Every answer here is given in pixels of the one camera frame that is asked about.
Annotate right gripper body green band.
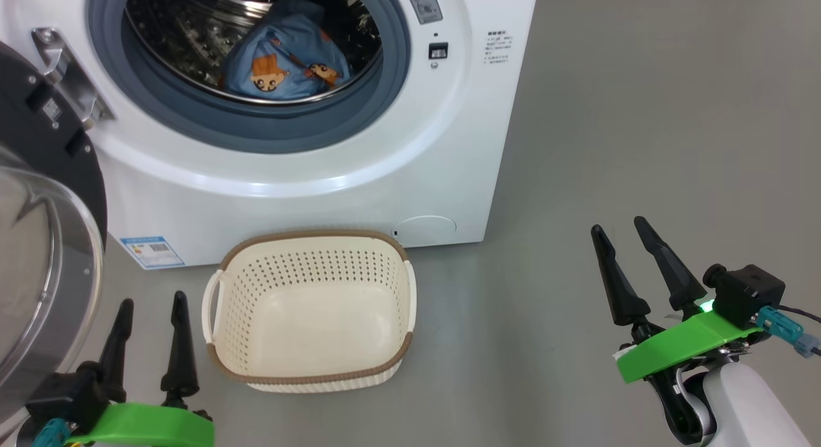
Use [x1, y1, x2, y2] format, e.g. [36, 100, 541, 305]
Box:
[616, 303, 764, 444]

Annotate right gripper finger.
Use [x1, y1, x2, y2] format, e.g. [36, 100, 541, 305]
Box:
[634, 216, 707, 313]
[591, 224, 652, 326]

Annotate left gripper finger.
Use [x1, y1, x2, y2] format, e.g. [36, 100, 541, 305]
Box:
[96, 298, 135, 403]
[160, 291, 200, 409]

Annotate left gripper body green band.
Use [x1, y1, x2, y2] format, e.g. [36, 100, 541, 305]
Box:
[67, 402, 216, 447]

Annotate dark round glass washer door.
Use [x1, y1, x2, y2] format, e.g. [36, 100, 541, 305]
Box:
[0, 27, 116, 435]

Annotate blue garment with orange cartoons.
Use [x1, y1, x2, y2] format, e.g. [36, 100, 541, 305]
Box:
[220, 0, 352, 101]

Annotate white front-load washing machine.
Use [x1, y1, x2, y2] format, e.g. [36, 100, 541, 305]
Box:
[0, 0, 539, 270]

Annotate perforated steel washer drum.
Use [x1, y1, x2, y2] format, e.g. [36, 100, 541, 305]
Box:
[124, 0, 384, 106]

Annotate blue energy label sticker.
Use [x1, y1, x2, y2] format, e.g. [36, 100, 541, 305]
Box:
[120, 236, 185, 269]

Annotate cream perforated laundry basket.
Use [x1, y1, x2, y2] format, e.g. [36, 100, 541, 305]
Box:
[201, 229, 418, 394]

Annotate round white filter cover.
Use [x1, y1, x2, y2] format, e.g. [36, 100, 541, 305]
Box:
[391, 215, 457, 248]

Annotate grey warning sticker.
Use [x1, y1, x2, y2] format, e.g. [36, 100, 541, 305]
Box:
[403, 0, 443, 25]

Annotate teal plug left camera cable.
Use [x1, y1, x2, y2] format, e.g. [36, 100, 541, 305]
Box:
[31, 418, 71, 447]

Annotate teal plug camera cable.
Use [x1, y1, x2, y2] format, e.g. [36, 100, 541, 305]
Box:
[757, 305, 821, 358]
[31, 418, 71, 447]

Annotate teal plug right camera cable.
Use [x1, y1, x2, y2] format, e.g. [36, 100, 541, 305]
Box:
[757, 305, 821, 358]

